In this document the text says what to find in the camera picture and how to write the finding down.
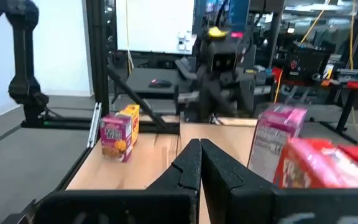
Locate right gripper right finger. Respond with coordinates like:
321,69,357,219
200,138,358,224

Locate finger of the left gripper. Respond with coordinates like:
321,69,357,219
196,66,219,121
218,73,241,118

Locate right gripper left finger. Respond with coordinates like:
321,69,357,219
34,138,203,224

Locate purple Raisin Bran cereal box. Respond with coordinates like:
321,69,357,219
247,103,309,184
99,113,134,163

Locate black backlit keyboard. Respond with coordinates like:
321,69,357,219
175,57,199,80

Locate black computer mouse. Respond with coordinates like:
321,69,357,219
147,78,173,89

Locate grey desk top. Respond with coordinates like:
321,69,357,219
125,67,198,96

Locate yellow tag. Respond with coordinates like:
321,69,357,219
208,27,229,39

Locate computer monitor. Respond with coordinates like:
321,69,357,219
204,0,250,31

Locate black machine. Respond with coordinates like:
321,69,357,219
290,40,337,86

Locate cluttered background table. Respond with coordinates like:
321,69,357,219
320,67,358,144

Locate black jointed stand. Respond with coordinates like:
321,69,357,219
0,0,94,131

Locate black aluminium table frame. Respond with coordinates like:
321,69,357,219
0,0,181,224

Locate silver metal bracket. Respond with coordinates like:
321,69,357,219
86,101,103,149

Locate yellow cable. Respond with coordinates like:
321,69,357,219
348,0,356,70
300,0,331,45

